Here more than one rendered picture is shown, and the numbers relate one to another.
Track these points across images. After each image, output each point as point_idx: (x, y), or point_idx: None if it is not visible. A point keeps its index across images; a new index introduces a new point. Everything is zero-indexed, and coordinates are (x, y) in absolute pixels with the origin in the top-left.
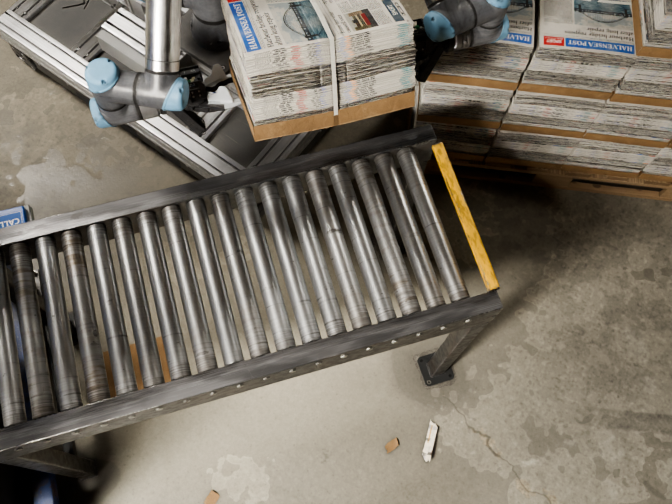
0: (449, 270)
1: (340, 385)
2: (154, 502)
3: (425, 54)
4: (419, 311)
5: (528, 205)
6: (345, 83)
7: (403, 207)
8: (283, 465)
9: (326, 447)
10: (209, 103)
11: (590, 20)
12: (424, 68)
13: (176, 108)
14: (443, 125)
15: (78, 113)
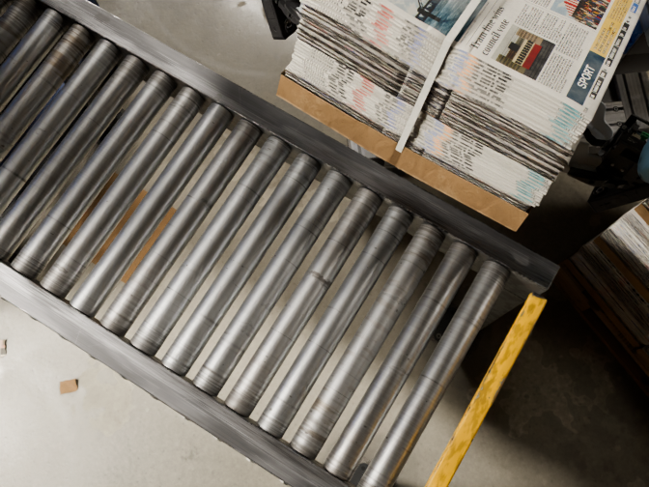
0: (390, 450)
1: None
2: (27, 339)
3: (620, 180)
4: (307, 459)
5: (641, 437)
6: (435, 121)
7: (420, 328)
8: (150, 423)
9: (199, 448)
10: (297, 9)
11: None
12: (607, 195)
13: None
14: (619, 272)
15: None
